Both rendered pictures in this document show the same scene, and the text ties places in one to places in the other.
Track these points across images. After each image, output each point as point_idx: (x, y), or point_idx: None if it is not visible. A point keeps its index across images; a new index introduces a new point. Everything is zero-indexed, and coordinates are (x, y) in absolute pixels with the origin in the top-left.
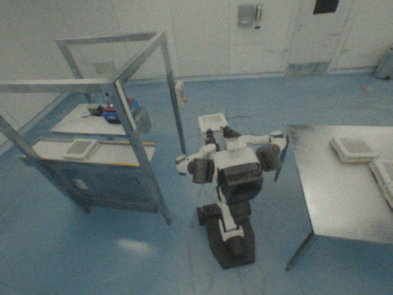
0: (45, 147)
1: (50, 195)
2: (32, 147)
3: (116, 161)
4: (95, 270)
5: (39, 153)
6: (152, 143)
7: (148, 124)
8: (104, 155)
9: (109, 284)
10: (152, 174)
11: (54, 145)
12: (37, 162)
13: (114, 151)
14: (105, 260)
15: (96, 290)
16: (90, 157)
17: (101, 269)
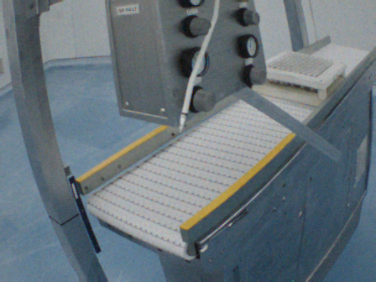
0: (353, 56)
1: (369, 180)
2: (357, 49)
3: (196, 139)
4: (151, 265)
5: (336, 53)
6: (189, 223)
7: (141, 81)
8: (259, 117)
9: (110, 276)
10: (52, 216)
11: (354, 62)
12: (292, 43)
13: (263, 135)
14: (159, 278)
15: (115, 263)
16: (271, 94)
17: (145, 272)
